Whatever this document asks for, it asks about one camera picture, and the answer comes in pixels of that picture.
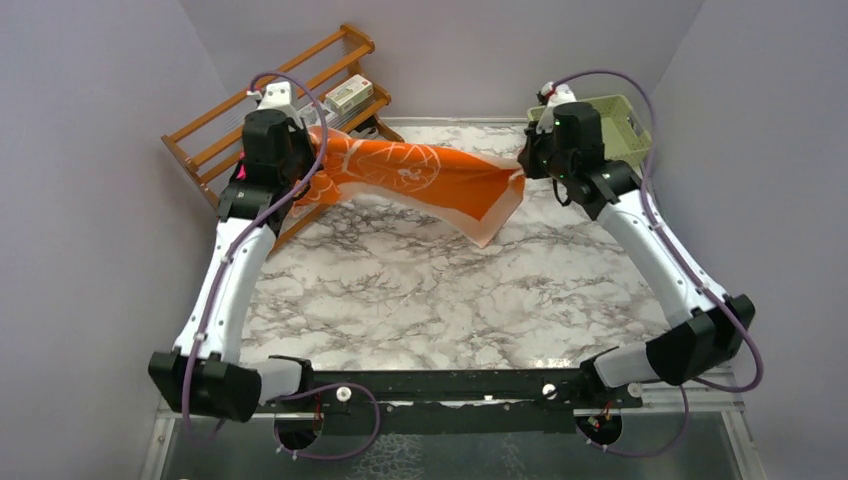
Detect aluminium rail frame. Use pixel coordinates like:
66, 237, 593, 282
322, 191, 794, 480
141, 369, 765, 479

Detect green plastic basket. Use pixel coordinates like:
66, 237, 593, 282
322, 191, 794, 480
519, 85, 652, 168

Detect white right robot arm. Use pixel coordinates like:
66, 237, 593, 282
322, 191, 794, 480
519, 102, 755, 407

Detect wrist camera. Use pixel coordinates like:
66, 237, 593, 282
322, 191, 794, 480
536, 82, 577, 134
246, 81, 297, 116

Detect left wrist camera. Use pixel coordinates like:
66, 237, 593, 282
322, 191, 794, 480
246, 81, 297, 116

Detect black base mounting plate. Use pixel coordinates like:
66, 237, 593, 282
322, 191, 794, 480
256, 368, 643, 436

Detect wooden shelf rack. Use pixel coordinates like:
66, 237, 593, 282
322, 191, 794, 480
161, 24, 407, 253

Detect orange white towel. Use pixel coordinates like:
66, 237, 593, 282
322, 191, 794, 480
294, 129, 526, 247

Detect small white box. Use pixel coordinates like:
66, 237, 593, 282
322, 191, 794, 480
324, 74, 374, 115

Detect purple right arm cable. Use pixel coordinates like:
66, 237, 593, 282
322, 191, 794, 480
539, 69, 765, 459

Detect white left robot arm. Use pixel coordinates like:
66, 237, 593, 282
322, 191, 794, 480
147, 108, 317, 423

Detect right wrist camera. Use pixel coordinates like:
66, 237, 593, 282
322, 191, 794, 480
536, 82, 577, 134

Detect large flat white box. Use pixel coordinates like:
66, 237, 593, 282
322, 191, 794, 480
298, 102, 339, 134

